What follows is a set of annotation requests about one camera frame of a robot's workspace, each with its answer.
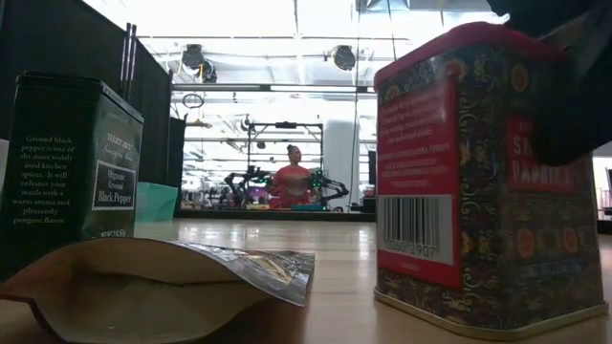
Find red smoked paprika tin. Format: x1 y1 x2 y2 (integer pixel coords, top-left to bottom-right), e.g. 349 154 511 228
372 21 609 341

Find brown spice pouch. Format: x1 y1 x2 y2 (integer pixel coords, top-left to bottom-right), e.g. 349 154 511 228
0 237 317 344

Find person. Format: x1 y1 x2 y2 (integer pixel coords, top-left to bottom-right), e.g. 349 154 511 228
267 143 317 210

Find teal plastic bin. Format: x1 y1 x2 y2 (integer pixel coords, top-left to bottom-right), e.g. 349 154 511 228
135 181 180 224

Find black curtain partition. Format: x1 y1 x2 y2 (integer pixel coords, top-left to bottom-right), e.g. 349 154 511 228
0 0 186 192

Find dark green pepper tin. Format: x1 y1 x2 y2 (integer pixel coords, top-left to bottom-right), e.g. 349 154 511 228
0 70 145 283

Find black ceiling cord reel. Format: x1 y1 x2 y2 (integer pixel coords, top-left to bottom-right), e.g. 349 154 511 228
333 44 358 72
181 44 206 71
200 59 219 85

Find black hanging cable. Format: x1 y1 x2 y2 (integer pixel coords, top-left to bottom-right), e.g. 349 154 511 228
350 0 363 209

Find black metal rig frame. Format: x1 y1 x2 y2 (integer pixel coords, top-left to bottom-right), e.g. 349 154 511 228
244 118 325 192

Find black aluminium table frame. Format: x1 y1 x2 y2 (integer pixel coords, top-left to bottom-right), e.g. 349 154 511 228
174 208 378 224

